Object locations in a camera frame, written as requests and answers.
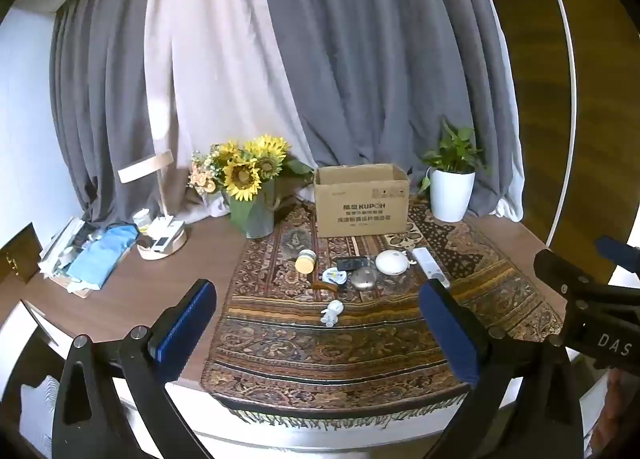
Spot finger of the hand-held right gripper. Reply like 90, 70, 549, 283
594, 235, 640, 271
533, 248, 608, 297

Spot blue cloth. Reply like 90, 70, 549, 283
67, 225, 140, 290

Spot dark wooden cabinet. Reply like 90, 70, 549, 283
0, 222, 43, 285

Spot white round sensor light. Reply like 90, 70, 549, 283
375, 249, 412, 276

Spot sunflower bouquet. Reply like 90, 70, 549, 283
215, 135, 313, 202

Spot grey curtain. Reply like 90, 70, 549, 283
50, 0, 523, 230

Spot patterned table runner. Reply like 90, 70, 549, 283
200, 196, 566, 435

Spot peach flower bouquet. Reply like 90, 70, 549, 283
187, 152, 226, 196

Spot pale pink curtain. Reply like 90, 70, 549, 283
145, 0, 321, 220

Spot white curved tube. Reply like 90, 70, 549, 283
532, 0, 576, 247

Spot white remote control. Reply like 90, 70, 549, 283
411, 247, 451, 289

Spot cardboard box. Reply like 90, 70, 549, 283
313, 164, 411, 239

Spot stack of papers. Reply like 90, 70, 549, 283
39, 216, 101, 297

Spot small white figurine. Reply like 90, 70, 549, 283
320, 300, 344, 329

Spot silver computer mouse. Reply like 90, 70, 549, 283
350, 266, 381, 290

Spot green plant in white pot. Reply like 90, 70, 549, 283
419, 120, 488, 223

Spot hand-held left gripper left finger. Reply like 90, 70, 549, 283
52, 279, 218, 459

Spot white chair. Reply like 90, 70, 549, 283
0, 299, 68, 459

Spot ribbed green glass vase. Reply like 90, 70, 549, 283
227, 179, 276, 240

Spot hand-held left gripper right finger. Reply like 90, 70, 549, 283
419, 279, 588, 459

